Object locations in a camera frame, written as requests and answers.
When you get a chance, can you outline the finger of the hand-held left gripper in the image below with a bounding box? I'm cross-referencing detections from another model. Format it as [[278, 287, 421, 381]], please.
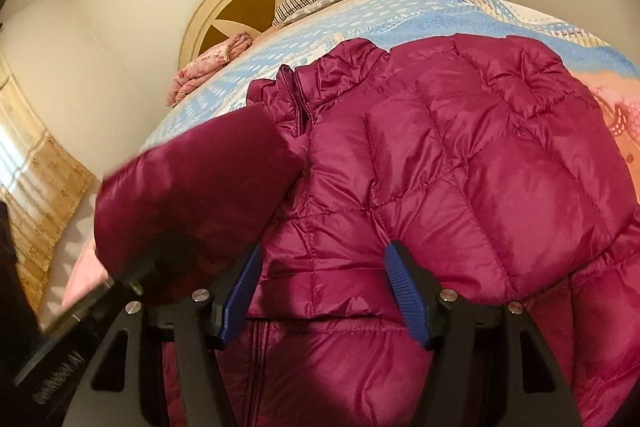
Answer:
[[42, 252, 166, 333]]

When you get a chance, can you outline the pink floral folded quilt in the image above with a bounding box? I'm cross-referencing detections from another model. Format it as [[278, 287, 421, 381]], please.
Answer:
[[166, 32, 253, 108]]

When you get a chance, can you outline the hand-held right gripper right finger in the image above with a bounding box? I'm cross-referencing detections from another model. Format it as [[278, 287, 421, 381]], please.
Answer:
[[384, 241, 583, 427]]

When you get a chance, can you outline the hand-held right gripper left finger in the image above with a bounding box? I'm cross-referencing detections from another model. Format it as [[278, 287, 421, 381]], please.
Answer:
[[62, 244, 266, 427]]

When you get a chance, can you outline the blue and pink printed blanket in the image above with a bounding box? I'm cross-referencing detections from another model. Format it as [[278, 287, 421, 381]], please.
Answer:
[[62, 0, 640, 313]]

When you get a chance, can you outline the magenta quilted down jacket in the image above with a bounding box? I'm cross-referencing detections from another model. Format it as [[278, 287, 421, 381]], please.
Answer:
[[94, 33, 640, 427]]

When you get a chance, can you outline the beige patterned window curtain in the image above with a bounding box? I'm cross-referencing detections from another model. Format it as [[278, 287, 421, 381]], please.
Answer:
[[0, 52, 98, 303]]

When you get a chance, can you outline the cream wooden bed headboard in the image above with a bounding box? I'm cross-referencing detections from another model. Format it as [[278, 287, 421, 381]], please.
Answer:
[[179, 0, 416, 72]]

